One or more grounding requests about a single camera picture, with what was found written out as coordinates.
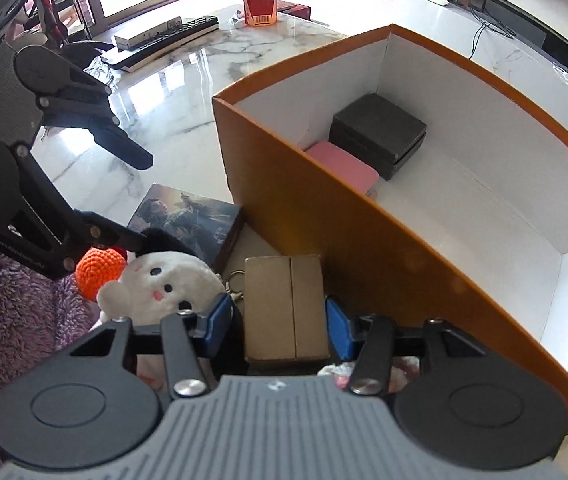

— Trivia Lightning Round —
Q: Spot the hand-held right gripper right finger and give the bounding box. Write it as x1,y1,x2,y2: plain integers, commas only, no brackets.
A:
325,297,487,396

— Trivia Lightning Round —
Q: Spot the dark red box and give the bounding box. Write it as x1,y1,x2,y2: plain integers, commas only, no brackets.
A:
276,2,311,21

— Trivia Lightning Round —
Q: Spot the white panda plush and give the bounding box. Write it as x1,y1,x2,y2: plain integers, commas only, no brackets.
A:
89,227,245,396

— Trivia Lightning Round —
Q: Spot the pink white cloth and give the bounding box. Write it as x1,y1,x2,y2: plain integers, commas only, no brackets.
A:
318,356,421,392

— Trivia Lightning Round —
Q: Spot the pink flat pad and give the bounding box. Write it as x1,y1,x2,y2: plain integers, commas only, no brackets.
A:
305,141,381,196

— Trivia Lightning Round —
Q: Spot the black chair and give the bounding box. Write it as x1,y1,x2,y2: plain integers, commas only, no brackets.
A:
24,0,115,68

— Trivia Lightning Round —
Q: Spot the metal key ring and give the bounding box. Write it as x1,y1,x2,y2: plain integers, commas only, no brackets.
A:
224,270,247,304

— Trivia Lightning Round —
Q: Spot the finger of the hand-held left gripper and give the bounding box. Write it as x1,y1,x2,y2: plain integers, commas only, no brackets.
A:
0,142,149,282
36,62,155,171

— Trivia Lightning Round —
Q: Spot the black cable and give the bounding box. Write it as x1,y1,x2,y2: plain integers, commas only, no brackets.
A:
468,19,515,61

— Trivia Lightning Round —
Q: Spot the dark printed picture box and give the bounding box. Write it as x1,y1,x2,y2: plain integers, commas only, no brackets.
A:
128,183,245,273

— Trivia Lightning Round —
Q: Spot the orange storage box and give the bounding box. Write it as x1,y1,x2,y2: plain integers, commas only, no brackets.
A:
212,24,568,435

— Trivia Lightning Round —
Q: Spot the brown cardboard box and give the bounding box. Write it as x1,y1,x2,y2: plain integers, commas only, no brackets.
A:
244,255,332,363

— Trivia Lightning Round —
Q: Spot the purple fuzzy blanket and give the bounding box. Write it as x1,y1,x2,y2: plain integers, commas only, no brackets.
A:
0,232,102,479

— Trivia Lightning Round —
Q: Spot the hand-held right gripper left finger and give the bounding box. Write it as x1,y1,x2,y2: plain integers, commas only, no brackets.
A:
66,292,237,400

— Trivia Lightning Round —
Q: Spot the white set-top box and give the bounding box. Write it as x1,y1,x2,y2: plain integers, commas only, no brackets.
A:
114,16,185,52

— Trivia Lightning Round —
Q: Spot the black square box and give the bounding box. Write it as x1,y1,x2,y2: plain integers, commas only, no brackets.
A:
329,92,428,181

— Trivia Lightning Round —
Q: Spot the orange crochet ball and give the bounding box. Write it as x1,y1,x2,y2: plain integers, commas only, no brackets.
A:
75,245,129,302

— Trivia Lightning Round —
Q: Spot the black keyboard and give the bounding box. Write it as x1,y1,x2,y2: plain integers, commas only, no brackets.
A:
100,15,221,73

